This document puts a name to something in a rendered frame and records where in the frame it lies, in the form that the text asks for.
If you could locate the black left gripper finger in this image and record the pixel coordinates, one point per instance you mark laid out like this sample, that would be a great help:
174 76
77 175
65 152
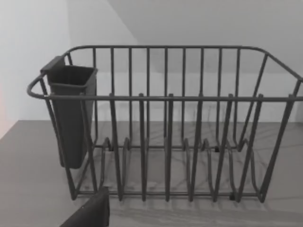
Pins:
94 211

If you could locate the dark grey cutlery holder cup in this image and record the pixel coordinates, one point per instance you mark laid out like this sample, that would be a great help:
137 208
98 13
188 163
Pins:
71 113

